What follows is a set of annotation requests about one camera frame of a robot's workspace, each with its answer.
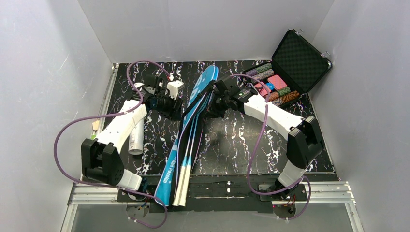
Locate blue racket cover bag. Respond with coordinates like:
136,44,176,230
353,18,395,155
154,65,219,207

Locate blue racket white grip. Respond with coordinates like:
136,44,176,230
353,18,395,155
172,93,209,206

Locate silver shuttlecock tube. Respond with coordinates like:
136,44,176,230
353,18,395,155
128,117,145,155

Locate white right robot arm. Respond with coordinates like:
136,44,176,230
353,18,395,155
206,74,325,194

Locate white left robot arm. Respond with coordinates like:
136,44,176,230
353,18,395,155
81,94,182,191

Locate pink playing card deck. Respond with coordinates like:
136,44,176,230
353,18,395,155
267,75,288,90

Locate black poker chip case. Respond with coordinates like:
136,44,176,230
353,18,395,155
241,29,333,111

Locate beige wooden block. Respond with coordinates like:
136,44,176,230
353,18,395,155
92,120,100,131

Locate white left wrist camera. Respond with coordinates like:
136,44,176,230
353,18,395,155
166,80,185,100

